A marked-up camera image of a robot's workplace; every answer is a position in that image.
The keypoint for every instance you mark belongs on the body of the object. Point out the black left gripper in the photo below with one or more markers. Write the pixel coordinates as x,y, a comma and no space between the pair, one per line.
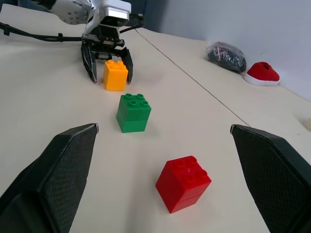
107,42

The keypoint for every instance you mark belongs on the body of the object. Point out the red toy brick cube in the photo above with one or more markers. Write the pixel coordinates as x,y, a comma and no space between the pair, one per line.
182,187

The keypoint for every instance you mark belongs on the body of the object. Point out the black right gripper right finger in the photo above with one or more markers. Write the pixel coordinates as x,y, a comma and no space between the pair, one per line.
274,179

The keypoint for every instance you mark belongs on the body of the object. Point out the orange toy brick cube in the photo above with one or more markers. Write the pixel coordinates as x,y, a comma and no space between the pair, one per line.
114,76

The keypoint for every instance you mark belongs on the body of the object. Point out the clear bag of dark parts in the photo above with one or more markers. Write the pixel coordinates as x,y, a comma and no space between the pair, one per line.
226,57

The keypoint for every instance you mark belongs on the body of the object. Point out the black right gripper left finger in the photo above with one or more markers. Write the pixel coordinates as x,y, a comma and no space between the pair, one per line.
48,184

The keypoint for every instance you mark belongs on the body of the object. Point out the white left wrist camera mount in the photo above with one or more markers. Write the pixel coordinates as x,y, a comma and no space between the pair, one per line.
116,6

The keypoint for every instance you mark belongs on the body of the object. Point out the red and white cap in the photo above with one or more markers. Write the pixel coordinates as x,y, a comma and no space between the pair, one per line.
262,74

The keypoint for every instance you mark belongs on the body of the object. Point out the green toy brick cube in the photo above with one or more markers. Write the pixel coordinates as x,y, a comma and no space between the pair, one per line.
132,116

